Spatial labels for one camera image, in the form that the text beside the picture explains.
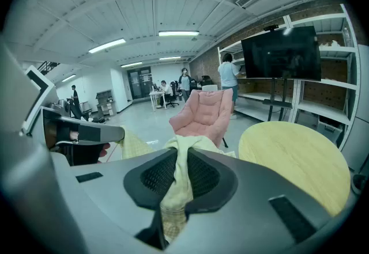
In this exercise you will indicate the pink cushioned lounge chair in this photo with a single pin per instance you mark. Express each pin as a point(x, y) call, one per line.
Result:
point(203, 116)

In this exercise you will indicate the black webcam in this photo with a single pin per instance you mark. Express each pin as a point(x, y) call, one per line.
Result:
point(271, 27)

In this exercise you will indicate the translucent plastic storage bin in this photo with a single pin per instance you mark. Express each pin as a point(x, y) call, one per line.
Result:
point(330, 129)

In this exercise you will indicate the person's left hand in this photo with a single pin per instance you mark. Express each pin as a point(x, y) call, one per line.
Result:
point(103, 152)

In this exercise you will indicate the fluorescent ceiling light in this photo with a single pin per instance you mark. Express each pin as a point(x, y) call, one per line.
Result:
point(68, 78)
point(107, 45)
point(131, 64)
point(178, 33)
point(170, 58)

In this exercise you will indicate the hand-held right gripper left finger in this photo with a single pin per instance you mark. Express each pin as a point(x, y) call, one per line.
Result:
point(109, 189)

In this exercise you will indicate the black round floor device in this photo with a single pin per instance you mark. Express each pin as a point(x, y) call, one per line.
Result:
point(359, 183)

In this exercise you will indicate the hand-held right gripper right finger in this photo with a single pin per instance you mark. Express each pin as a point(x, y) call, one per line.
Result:
point(248, 218)

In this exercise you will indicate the beige cloth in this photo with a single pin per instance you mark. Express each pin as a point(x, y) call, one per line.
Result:
point(180, 183)

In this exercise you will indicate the white office desk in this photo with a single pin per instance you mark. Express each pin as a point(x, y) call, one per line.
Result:
point(157, 94)

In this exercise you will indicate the dark double door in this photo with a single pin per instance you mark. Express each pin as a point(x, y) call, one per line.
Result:
point(139, 83)

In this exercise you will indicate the round wooden side table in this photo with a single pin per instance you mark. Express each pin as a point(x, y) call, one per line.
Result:
point(294, 160)

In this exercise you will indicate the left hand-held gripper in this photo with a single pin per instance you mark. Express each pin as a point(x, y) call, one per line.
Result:
point(39, 97)

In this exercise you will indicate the large black television screen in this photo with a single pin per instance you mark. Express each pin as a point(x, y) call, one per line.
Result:
point(282, 54)

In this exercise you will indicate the grey open shelf cabinet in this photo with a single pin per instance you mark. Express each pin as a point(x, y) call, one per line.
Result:
point(106, 103)

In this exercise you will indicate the black television floor stand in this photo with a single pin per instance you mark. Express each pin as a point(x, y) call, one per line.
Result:
point(276, 101)

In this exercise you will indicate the black metal staircase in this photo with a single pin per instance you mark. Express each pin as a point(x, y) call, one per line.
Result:
point(47, 67)

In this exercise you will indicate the white metal shelving unit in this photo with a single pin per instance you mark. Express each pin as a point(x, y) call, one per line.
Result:
point(331, 85)

